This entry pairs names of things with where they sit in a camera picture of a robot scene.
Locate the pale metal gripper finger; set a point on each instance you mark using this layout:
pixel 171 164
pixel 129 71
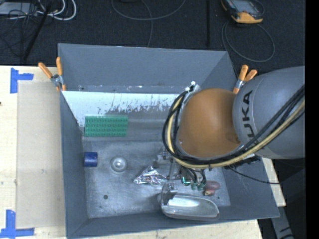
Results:
pixel 164 195
pixel 172 191

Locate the crumpled silver foil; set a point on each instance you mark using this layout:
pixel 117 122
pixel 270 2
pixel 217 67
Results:
pixel 149 177

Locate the red-brown toy fruit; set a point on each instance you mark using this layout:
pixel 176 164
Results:
pixel 211 187

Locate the green studded flat block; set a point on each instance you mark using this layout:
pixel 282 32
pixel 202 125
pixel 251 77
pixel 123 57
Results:
pixel 106 126

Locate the blue cylinder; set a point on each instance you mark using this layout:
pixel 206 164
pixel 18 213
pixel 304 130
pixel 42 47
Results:
pixel 90 159

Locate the grey metal bin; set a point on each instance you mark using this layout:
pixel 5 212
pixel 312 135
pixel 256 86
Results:
pixel 124 66

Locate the pale wood board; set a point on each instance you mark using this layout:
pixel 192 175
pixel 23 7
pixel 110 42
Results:
pixel 40 146

